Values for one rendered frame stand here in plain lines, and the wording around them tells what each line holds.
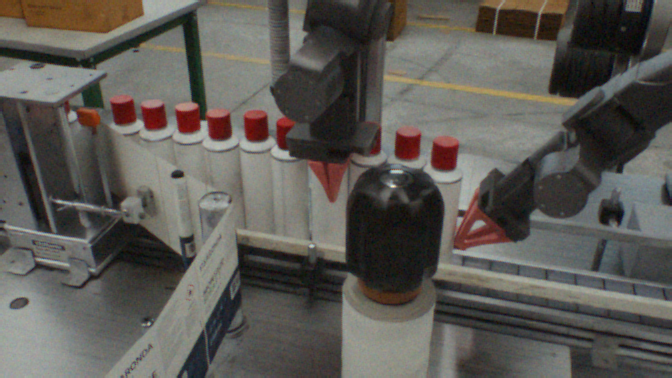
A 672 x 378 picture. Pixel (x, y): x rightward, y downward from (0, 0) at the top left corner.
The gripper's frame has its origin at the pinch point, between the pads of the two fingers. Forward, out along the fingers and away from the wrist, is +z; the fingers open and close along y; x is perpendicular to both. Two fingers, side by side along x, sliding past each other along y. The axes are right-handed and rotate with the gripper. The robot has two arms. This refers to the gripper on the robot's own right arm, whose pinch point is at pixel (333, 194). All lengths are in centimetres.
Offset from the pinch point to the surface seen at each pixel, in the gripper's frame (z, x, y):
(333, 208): 4.2, 3.1, -0.9
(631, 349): 17.7, 1.4, 39.9
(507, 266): 13.7, 9.3, 23.3
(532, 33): 100, 427, 38
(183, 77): 102, 273, -181
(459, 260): 13.6, 8.8, 16.5
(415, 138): -6.6, 5.8, 9.2
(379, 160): -2.8, 5.6, 4.7
